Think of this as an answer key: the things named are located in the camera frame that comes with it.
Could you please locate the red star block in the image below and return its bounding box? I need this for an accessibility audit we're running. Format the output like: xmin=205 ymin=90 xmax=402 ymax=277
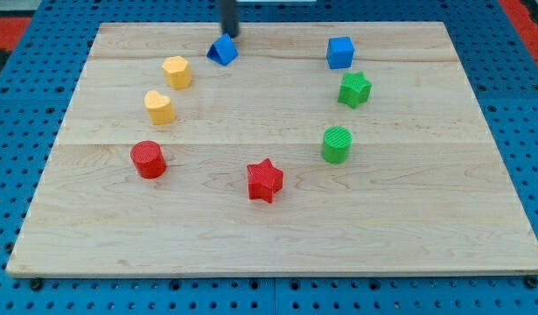
xmin=247 ymin=158 xmax=283 ymax=203

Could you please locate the green star block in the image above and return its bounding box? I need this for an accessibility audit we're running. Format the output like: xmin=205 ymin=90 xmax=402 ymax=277
xmin=338 ymin=72 xmax=372 ymax=109

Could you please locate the blue cube block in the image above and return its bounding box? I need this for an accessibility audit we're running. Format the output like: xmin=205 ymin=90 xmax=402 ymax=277
xmin=326 ymin=36 xmax=355 ymax=69

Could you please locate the green cylinder block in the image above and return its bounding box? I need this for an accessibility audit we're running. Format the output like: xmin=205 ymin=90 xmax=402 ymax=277
xmin=321 ymin=126 xmax=353 ymax=164

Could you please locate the wooden board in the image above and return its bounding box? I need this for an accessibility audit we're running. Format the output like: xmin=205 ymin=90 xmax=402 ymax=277
xmin=7 ymin=22 xmax=538 ymax=278

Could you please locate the blue triangular prism block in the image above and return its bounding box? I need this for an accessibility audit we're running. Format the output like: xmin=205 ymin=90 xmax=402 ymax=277
xmin=206 ymin=33 xmax=239 ymax=67

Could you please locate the yellow heart block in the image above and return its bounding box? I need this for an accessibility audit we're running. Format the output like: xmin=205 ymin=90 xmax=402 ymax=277
xmin=143 ymin=90 xmax=176 ymax=125

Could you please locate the red cylinder block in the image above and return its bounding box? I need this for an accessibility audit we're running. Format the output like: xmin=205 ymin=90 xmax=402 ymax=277
xmin=129 ymin=140 xmax=167 ymax=179

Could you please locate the yellow hexagon block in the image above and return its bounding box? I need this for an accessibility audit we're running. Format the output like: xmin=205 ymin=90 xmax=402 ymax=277
xmin=162 ymin=56 xmax=192 ymax=89

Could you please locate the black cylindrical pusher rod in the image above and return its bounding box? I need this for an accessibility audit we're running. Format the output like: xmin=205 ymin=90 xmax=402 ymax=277
xmin=218 ymin=0 xmax=240 ymax=39

